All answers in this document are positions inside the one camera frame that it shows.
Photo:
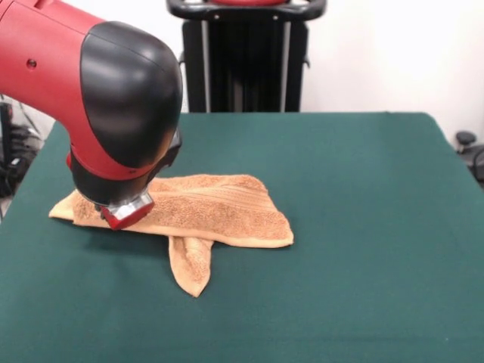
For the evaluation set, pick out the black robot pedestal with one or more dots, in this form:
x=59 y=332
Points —
x=246 y=56

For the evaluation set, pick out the orange terry towel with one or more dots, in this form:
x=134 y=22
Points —
x=211 y=211

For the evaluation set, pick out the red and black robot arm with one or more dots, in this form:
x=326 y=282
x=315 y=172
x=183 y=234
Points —
x=94 y=94

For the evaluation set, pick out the black electrical box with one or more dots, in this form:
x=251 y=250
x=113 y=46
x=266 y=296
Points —
x=5 y=128

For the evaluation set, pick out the dark green table cloth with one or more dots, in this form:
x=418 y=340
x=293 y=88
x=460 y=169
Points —
x=340 y=246

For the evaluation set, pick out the red robot base disc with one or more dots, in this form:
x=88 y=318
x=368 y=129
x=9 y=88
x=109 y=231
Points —
x=246 y=1

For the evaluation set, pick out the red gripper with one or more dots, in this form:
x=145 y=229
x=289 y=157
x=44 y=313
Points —
x=128 y=220

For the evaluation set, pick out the black office chair base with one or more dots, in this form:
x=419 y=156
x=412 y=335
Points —
x=466 y=138

